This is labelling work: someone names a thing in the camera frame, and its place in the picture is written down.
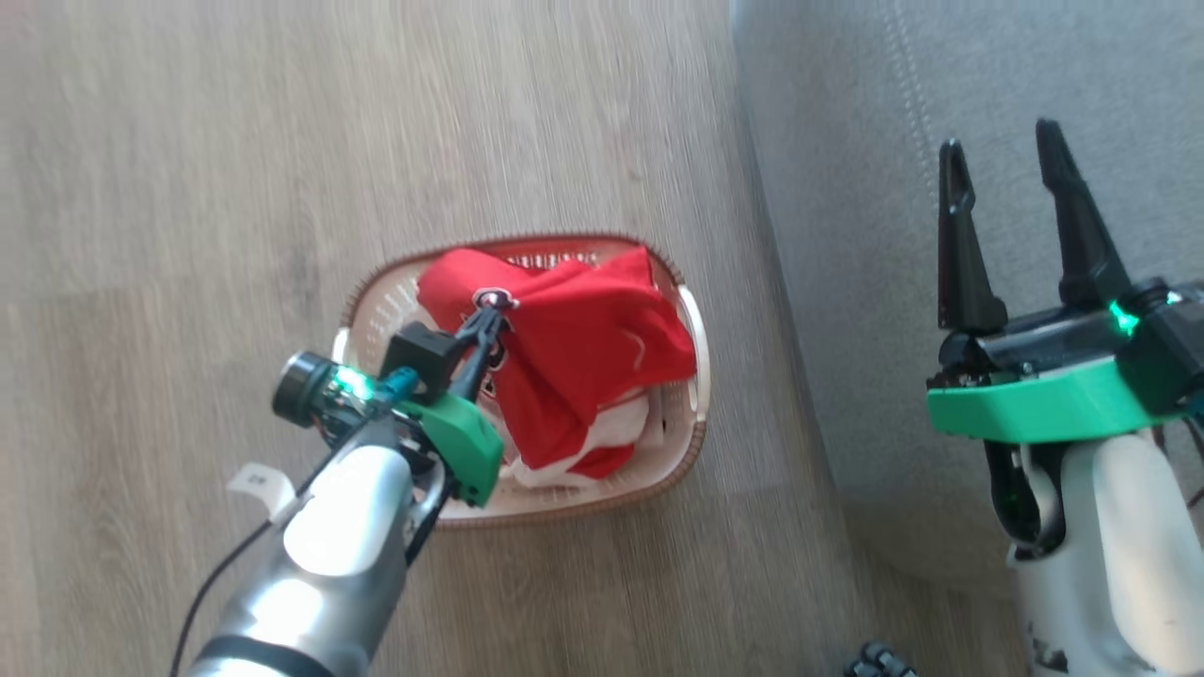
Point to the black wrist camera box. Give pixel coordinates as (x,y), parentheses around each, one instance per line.
(420,355)
(1171,362)

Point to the red shirt with white print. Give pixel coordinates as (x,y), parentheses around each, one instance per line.
(588,348)

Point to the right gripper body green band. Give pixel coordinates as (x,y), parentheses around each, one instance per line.
(1035,404)

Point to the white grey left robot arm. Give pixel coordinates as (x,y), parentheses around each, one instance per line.
(329,536)

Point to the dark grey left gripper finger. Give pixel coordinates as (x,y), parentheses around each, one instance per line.
(483,324)
(473,367)

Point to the beige perforated plastic laundry basket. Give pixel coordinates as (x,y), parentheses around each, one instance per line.
(376,306)

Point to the white cloth garment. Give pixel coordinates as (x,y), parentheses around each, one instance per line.
(621,423)

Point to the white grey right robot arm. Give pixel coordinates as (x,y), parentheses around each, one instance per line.
(1110,564)

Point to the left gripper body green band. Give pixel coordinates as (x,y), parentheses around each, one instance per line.
(461,442)

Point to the grey fabric sofa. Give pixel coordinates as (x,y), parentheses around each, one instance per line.
(997,94)

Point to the black ribbed robot base wheel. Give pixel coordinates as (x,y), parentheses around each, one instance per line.
(879,661)

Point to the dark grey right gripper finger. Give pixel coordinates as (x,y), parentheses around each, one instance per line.
(1082,235)
(963,273)

